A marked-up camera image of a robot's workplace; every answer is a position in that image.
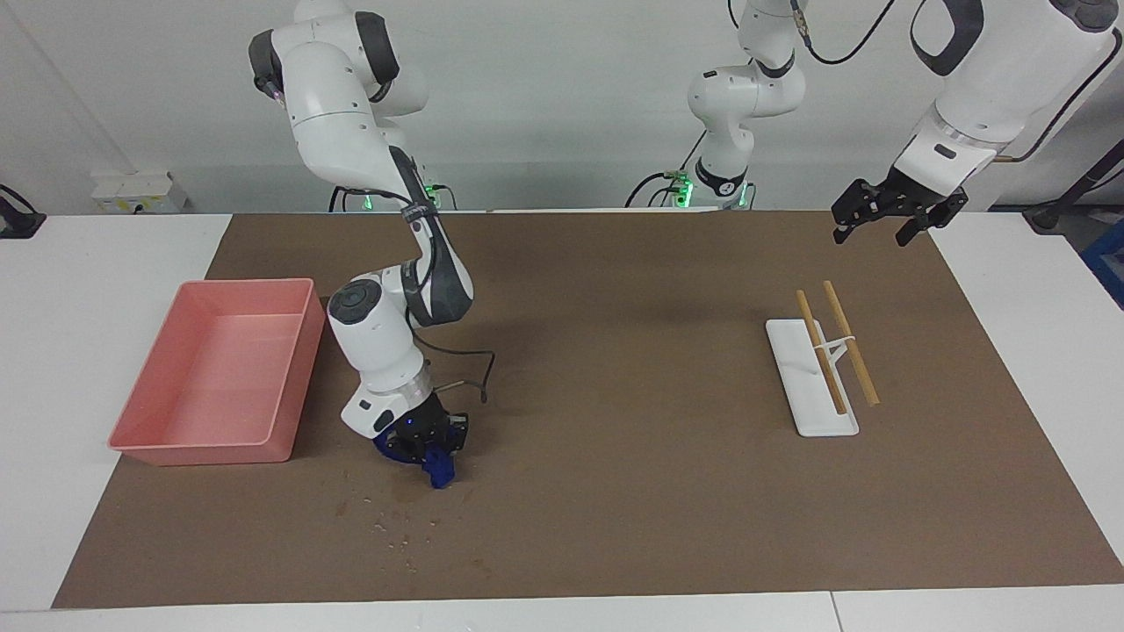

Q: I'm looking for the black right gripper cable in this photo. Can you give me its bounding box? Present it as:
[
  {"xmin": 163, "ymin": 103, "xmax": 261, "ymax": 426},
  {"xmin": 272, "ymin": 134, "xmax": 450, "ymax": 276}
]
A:
[{"xmin": 406, "ymin": 329, "xmax": 498, "ymax": 405}]

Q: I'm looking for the blue towel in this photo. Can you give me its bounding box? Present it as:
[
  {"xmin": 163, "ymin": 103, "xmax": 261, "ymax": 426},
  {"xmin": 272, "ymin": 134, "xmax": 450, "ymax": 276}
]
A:
[{"xmin": 373, "ymin": 428, "xmax": 459, "ymax": 490}]

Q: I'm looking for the brown wooden dowel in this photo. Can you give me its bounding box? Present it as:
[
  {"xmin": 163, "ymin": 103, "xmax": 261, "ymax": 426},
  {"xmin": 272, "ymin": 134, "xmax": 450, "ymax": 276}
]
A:
[{"xmin": 796, "ymin": 290, "xmax": 848, "ymax": 415}]

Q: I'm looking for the white socket box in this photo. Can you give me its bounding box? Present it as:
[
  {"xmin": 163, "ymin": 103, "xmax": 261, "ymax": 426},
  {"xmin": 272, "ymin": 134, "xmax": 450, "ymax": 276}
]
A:
[{"xmin": 92, "ymin": 171, "xmax": 190, "ymax": 214}]

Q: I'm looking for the black tripod leg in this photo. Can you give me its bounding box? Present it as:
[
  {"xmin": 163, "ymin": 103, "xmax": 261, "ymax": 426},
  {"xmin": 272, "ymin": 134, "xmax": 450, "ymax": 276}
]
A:
[{"xmin": 1023, "ymin": 140, "xmax": 1124, "ymax": 233}]

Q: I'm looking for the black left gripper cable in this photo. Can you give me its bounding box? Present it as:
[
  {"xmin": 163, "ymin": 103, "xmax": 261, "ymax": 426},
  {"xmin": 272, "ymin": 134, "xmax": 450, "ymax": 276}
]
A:
[{"xmin": 790, "ymin": 0, "xmax": 1124, "ymax": 164}]

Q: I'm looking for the light wooden dowel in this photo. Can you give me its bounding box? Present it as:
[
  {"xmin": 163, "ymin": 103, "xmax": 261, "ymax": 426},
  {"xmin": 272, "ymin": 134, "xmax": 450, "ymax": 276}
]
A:
[{"xmin": 823, "ymin": 281, "xmax": 880, "ymax": 406}]

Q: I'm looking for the black table clamp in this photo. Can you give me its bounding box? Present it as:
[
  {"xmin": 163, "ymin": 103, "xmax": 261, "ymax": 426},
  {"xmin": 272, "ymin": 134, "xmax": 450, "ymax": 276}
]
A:
[{"xmin": 0, "ymin": 184, "xmax": 47, "ymax": 240}]

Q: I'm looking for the pink plastic bin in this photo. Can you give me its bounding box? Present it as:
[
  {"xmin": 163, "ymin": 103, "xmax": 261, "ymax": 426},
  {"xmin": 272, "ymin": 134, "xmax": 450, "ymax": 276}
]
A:
[{"xmin": 108, "ymin": 278, "xmax": 327, "ymax": 466}]

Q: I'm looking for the black base cable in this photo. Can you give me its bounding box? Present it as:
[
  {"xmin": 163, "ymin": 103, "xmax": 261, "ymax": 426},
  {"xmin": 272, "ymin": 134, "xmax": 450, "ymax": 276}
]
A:
[
  {"xmin": 329, "ymin": 180, "xmax": 458, "ymax": 213},
  {"xmin": 625, "ymin": 132, "xmax": 708, "ymax": 209}
]

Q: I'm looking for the white rack base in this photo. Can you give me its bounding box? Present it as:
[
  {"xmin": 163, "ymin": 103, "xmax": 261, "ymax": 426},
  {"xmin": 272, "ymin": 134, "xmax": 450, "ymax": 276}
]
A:
[{"xmin": 766, "ymin": 318, "xmax": 860, "ymax": 438}]

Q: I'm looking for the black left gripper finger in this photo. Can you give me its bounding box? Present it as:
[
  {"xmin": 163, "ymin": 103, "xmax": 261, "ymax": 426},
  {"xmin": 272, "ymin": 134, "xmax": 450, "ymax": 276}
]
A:
[
  {"xmin": 832, "ymin": 180, "xmax": 883, "ymax": 244},
  {"xmin": 896, "ymin": 193, "xmax": 969, "ymax": 247}
]

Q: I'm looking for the brown table mat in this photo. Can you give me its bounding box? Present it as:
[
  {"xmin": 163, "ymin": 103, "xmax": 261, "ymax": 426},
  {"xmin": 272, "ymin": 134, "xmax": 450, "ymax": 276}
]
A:
[{"xmin": 51, "ymin": 209, "xmax": 1124, "ymax": 609}]

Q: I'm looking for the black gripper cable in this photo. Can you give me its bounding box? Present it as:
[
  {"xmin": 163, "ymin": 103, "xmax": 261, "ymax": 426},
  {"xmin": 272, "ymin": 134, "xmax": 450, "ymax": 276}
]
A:
[
  {"xmin": 406, "ymin": 329, "xmax": 498, "ymax": 405},
  {"xmin": 790, "ymin": 0, "xmax": 1124, "ymax": 164}
]

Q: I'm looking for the blue crate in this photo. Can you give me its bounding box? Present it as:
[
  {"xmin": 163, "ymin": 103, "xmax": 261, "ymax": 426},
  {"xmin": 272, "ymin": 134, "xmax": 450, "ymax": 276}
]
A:
[{"xmin": 1082, "ymin": 219, "xmax": 1124, "ymax": 308}]

